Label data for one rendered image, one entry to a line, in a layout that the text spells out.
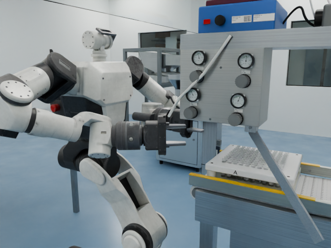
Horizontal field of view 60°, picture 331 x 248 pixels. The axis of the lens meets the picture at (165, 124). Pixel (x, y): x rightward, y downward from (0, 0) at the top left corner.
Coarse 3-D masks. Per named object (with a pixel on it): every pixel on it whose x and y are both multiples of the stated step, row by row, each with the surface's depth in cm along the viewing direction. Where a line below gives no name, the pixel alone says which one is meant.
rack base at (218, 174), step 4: (300, 168) 94; (216, 172) 91; (300, 172) 95; (216, 176) 88; (220, 176) 88; (232, 180) 85; (236, 180) 85; (296, 180) 85; (252, 184) 82; (256, 184) 82; (260, 184) 82; (268, 184) 82; (296, 184) 83; (272, 188) 79; (276, 188) 79; (280, 188) 79; (296, 188) 84
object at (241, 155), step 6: (240, 150) 95; (246, 150) 96; (252, 150) 96; (258, 150) 96; (234, 156) 89; (240, 156) 89; (246, 156) 89; (252, 156) 89; (258, 156) 89; (276, 156) 89; (264, 162) 84
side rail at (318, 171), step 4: (300, 164) 96; (304, 168) 95; (308, 168) 95; (312, 168) 94; (316, 168) 93; (320, 168) 93; (324, 168) 92; (328, 168) 92; (304, 172) 95; (308, 172) 95; (312, 172) 94; (316, 172) 94; (320, 172) 93; (324, 172) 92; (328, 172) 92; (324, 176) 93; (328, 176) 92
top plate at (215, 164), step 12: (216, 156) 92; (288, 156) 92; (300, 156) 92; (216, 168) 84; (228, 168) 82; (240, 168) 81; (252, 168) 81; (288, 168) 81; (264, 180) 77; (276, 180) 76; (288, 180) 74
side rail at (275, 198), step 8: (192, 176) 86; (192, 184) 86; (200, 184) 85; (208, 184) 84; (216, 184) 82; (224, 184) 81; (232, 184) 80; (232, 192) 80; (240, 192) 79; (248, 192) 78; (256, 192) 77; (264, 192) 76; (272, 192) 75; (264, 200) 76; (272, 200) 75; (280, 200) 74; (288, 200) 73; (304, 200) 71; (320, 200) 70; (312, 208) 70; (320, 208) 70; (328, 208) 69
